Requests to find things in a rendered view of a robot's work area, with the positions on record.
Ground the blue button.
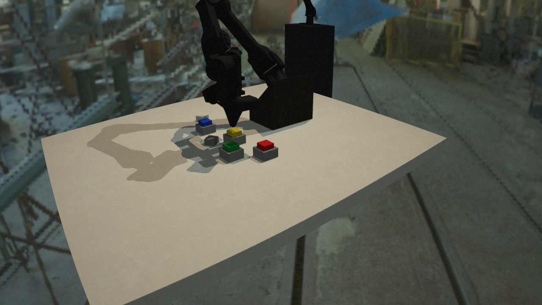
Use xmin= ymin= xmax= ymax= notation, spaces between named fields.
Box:
xmin=195 ymin=118 xmax=216 ymax=136

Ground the yellow button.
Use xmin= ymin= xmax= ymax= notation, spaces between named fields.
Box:
xmin=223 ymin=127 xmax=246 ymax=145

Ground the red button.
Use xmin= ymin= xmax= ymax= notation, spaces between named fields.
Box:
xmin=253 ymin=140 xmax=278 ymax=162

